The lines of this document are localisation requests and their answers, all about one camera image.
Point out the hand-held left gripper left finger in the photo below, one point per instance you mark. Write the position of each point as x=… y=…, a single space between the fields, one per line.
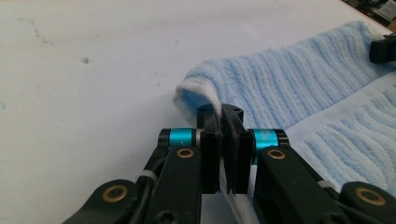
x=211 y=155

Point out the white gridded foam mat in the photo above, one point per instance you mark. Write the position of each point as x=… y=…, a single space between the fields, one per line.
x=93 y=77

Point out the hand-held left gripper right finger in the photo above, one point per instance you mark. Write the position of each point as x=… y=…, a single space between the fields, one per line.
x=238 y=155

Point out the light blue striped towel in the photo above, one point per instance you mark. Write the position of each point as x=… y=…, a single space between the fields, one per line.
x=280 y=87

